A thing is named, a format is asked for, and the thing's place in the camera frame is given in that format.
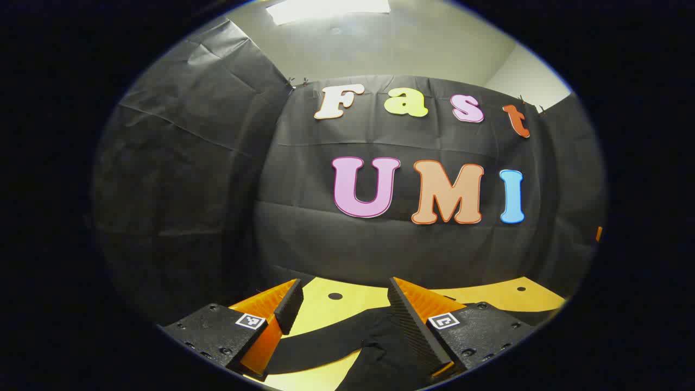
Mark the black buttoned garment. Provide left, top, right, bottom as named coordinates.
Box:
left=265, top=296, right=457, bottom=391

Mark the black backdrop cloth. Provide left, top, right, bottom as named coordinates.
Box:
left=92, top=19, right=606, bottom=326

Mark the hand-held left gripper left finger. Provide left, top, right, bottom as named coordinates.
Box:
left=162, top=279, right=304, bottom=381

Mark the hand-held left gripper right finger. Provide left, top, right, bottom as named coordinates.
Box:
left=387, top=276, right=537, bottom=380

